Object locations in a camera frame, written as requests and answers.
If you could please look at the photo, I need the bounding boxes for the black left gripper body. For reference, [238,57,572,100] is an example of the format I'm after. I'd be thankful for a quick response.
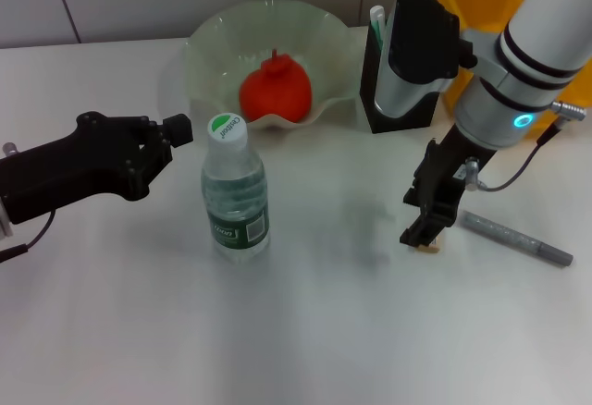
[0,111,156,225]

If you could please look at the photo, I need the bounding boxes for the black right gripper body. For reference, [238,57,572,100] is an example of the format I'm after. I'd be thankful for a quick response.
[402,127,499,227]

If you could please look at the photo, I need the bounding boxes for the beige eraser with barcode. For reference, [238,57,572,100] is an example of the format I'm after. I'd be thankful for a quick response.
[413,237,440,256]

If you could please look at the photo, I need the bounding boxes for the clear green-label water bottle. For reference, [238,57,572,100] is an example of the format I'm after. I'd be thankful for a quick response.
[201,112,271,263]

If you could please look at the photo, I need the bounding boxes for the orange fruit with knob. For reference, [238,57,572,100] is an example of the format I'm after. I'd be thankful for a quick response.
[239,48,313,124]

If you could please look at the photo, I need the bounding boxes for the green pen with white cap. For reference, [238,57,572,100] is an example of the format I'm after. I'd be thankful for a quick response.
[369,5,388,51]

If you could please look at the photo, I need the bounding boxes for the black mesh pen holder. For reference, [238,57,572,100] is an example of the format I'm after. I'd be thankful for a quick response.
[359,13,451,135]

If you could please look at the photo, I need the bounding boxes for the grey marker pen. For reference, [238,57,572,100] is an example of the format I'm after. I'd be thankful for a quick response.
[462,210,574,267]

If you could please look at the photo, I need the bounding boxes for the pale green wavy fruit bowl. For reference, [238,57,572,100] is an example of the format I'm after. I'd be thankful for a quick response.
[184,0,364,132]

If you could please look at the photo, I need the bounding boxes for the right gripper cable with plug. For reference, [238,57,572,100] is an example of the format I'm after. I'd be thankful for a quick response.
[463,101,588,193]

